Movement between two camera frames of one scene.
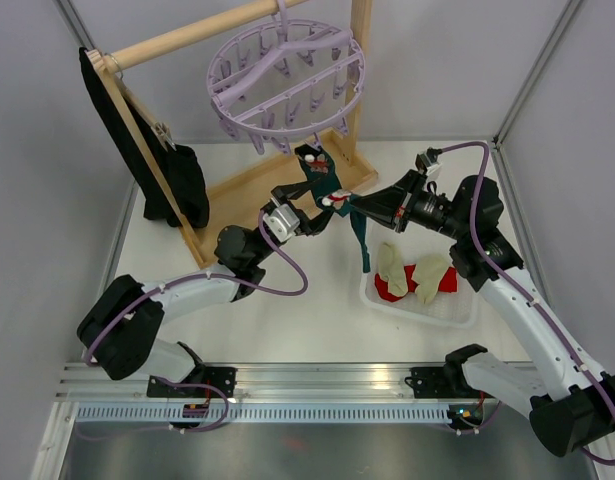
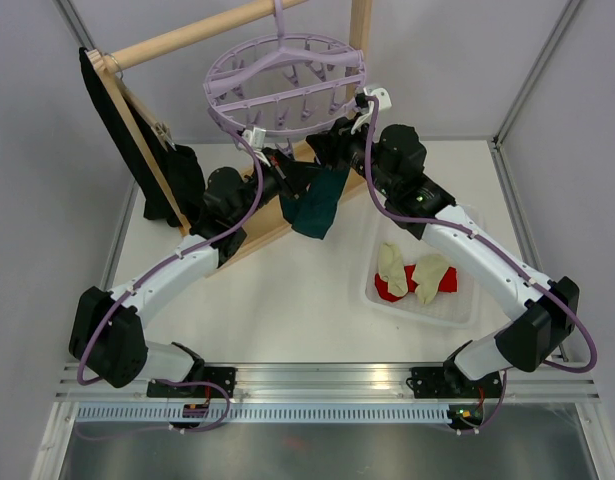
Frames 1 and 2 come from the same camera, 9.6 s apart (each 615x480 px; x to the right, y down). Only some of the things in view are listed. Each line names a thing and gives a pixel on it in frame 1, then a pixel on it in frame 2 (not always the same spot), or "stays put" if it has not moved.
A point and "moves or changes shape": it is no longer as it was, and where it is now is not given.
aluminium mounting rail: [263, 382] stays put
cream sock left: [391, 267] stays put
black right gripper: [389, 205] → [331, 146]
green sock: [340, 201] moves or changes shape
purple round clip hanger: [276, 81] moves or changes shape
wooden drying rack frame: [149, 157] stays put
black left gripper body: [302, 217] → [277, 178]
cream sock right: [428, 273] stays put
